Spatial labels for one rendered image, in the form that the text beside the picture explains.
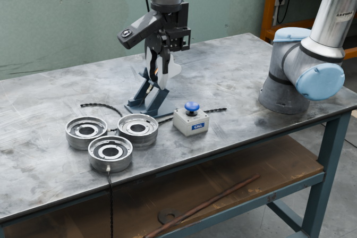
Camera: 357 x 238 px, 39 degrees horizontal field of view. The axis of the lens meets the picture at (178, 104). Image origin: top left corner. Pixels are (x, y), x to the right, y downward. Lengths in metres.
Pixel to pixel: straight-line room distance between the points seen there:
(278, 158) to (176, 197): 0.41
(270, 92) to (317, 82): 0.22
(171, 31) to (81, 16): 1.79
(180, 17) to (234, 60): 0.63
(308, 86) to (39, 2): 1.84
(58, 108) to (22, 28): 1.44
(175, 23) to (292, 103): 0.47
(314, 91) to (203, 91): 0.38
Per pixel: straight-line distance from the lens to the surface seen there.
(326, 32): 1.32
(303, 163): 1.76
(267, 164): 1.72
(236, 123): 1.43
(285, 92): 1.50
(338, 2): 1.30
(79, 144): 1.28
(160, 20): 1.17
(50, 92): 1.55
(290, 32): 1.46
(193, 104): 1.34
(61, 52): 2.99
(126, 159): 1.20
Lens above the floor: 1.55
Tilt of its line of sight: 30 degrees down
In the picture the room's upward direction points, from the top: 4 degrees clockwise
